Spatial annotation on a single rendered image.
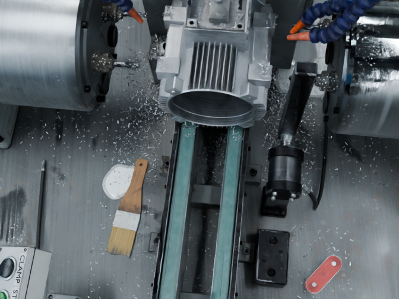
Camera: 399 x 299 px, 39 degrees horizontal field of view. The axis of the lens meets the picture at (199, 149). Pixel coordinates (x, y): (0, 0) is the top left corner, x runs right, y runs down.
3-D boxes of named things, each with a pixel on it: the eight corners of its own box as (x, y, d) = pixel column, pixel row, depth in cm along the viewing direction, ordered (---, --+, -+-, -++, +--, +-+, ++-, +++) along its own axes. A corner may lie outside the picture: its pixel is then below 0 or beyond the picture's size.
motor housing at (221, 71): (175, 33, 115) (167, -24, 97) (269, 40, 114) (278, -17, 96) (162, 124, 109) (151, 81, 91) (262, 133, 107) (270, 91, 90)
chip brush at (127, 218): (132, 158, 120) (131, 156, 119) (154, 162, 119) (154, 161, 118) (105, 253, 113) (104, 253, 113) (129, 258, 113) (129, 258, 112)
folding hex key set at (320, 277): (313, 297, 109) (314, 296, 107) (301, 285, 110) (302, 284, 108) (343, 264, 111) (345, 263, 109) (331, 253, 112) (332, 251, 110)
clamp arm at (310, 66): (278, 126, 100) (295, 56, 76) (295, 127, 100) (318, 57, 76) (276, 144, 99) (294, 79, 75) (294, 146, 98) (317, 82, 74)
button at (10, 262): (9, 259, 89) (0, 257, 87) (22, 260, 87) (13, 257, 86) (5, 279, 88) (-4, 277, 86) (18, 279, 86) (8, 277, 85)
